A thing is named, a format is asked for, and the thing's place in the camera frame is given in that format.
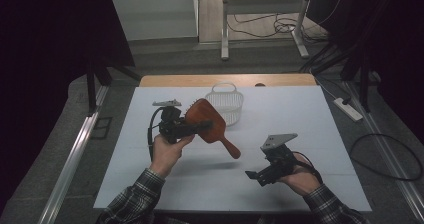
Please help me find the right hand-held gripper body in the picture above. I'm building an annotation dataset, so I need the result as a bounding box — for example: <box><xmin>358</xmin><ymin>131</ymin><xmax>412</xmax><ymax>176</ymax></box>
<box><xmin>260</xmin><ymin>133</ymin><xmax>299</xmax><ymax>182</ymax></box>

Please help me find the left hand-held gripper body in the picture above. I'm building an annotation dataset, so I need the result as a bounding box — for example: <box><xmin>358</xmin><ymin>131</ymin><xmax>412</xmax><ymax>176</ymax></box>
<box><xmin>152</xmin><ymin>99</ymin><xmax>188</xmax><ymax>144</ymax></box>

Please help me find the brown wooden hairbrush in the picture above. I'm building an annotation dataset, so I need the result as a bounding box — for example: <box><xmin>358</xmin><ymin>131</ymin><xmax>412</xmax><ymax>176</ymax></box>
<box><xmin>184</xmin><ymin>98</ymin><xmax>242</xmax><ymax>160</ymax></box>

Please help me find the white plastic basket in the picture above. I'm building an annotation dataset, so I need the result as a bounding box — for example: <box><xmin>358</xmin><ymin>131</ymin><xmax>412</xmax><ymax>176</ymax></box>
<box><xmin>204</xmin><ymin>81</ymin><xmax>245</xmax><ymax>128</ymax></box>

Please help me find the person's left hand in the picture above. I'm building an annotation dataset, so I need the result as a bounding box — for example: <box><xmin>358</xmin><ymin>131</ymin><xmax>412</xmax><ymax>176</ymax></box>
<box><xmin>151</xmin><ymin>133</ymin><xmax>196</xmax><ymax>179</ymax></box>

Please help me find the person's right hand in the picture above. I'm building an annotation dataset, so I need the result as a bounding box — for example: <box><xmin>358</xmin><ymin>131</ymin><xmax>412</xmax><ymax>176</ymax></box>
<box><xmin>279</xmin><ymin>157</ymin><xmax>323</xmax><ymax>198</ymax></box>

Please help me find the white table mat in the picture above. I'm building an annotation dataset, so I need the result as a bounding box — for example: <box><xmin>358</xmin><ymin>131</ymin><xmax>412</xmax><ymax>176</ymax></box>
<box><xmin>93</xmin><ymin>85</ymin><xmax>373</xmax><ymax>213</ymax></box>

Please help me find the dark square floor plate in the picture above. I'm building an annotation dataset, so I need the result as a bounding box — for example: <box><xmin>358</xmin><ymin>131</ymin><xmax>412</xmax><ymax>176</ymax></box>
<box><xmin>89</xmin><ymin>116</ymin><xmax>113</xmax><ymax>140</ymax></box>

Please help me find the white power strip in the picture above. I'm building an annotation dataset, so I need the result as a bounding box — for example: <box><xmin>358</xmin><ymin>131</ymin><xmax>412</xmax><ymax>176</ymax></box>
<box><xmin>333</xmin><ymin>97</ymin><xmax>364</xmax><ymax>123</ymax></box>

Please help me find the black metal stand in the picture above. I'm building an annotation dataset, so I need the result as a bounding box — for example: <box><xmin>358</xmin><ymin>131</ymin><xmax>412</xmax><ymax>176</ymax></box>
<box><xmin>85</xmin><ymin>59</ymin><xmax>142</xmax><ymax>116</ymax></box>
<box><xmin>341</xmin><ymin>48</ymin><xmax>374</xmax><ymax>114</ymax></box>

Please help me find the white panel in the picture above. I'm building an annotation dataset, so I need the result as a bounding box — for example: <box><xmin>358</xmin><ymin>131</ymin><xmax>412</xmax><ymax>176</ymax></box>
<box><xmin>110</xmin><ymin>0</ymin><xmax>200</xmax><ymax>42</ymax></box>

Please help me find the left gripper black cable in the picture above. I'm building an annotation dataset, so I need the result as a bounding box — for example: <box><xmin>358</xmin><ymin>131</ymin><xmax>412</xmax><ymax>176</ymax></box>
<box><xmin>147</xmin><ymin>106</ymin><xmax>165</xmax><ymax>162</ymax></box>

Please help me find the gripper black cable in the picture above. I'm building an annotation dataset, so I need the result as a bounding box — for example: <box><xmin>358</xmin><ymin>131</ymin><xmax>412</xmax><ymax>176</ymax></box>
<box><xmin>291</xmin><ymin>151</ymin><xmax>324</xmax><ymax>185</ymax></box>
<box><xmin>147</xmin><ymin>106</ymin><xmax>165</xmax><ymax>162</ymax></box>

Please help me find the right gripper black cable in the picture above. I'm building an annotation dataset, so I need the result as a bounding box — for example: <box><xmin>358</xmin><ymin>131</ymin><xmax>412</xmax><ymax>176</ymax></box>
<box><xmin>291</xmin><ymin>151</ymin><xmax>324</xmax><ymax>185</ymax></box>

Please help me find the aluminium rail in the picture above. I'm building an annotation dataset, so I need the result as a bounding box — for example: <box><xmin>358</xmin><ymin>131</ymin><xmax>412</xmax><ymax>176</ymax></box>
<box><xmin>37</xmin><ymin>85</ymin><xmax>110</xmax><ymax>224</ymax></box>
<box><xmin>344</xmin><ymin>81</ymin><xmax>424</xmax><ymax>222</ymax></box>

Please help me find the black cable loop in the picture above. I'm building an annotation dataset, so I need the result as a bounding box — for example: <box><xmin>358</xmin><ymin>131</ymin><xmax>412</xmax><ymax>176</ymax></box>
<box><xmin>348</xmin><ymin>133</ymin><xmax>424</xmax><ymax>182</ymax></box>

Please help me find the tangle of black floor cables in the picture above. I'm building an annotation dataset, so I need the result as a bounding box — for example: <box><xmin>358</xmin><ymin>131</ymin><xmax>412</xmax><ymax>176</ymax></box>
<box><xmin>232</xmin><ymin>13</ymin><xmax>329</xmax><ymax>44</ymax></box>

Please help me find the white metal desk frame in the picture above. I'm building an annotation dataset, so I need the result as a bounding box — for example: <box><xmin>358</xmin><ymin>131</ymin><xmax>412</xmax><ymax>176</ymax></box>
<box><xmin>220</xmin><ymin>0</ymin><xmax>315</xmax><ymax>61</ymax></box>

